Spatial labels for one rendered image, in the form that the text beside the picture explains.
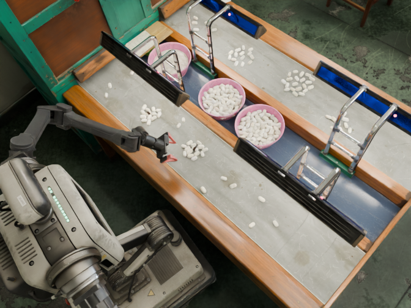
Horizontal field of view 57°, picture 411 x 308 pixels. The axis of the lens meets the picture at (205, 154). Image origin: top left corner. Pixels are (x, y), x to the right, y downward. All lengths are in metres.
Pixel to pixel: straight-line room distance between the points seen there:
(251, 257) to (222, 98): 0.93
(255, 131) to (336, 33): 1.77
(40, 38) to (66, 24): 0.16
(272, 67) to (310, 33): 1.32
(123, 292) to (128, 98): 1.08
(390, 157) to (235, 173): 0.78
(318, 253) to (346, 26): 2.37
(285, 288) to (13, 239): 1.10
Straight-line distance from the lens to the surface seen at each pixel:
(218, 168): 1.98
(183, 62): 2.42
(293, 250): 1.84
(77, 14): 2.28
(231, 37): 2.51
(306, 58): 2.38
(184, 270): 2.10
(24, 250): 1.26
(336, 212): 1.53
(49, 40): 2.25
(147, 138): 1.72
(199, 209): 1.87
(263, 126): 2.09
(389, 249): 2.76
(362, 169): 2.03
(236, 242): 1.81
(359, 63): 3.46
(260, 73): 2.31
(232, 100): 2.19
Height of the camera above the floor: 2.51
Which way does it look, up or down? 61 degrees down
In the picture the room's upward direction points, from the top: 10 degrees counter-clockwise
